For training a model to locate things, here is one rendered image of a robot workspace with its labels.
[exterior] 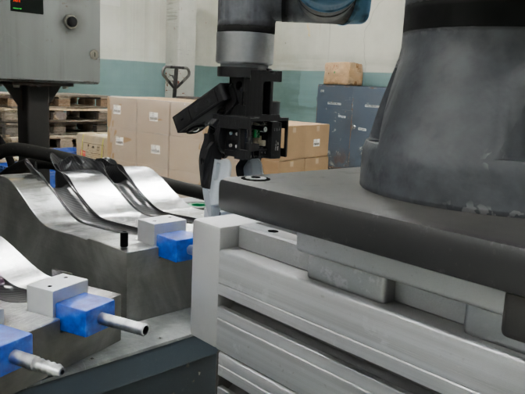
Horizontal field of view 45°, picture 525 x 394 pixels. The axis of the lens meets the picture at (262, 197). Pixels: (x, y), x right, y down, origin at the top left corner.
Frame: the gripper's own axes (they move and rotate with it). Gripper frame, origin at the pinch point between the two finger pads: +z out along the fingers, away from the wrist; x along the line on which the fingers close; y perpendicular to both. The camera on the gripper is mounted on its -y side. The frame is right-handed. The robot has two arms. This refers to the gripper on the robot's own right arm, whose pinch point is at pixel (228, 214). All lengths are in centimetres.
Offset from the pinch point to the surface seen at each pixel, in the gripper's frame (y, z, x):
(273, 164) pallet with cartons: -312, 50, 337
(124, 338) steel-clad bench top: 5.1, 11.1, -20.2
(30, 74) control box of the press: -85, -18, 13
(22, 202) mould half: -25.4, 0.5, -17.8
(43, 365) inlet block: 17.5, 5.3, -36.1
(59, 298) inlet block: 7.2, 3.9, -29.1
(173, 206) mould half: -19.0, 2.6, 4.9
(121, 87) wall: -670, -6, 417
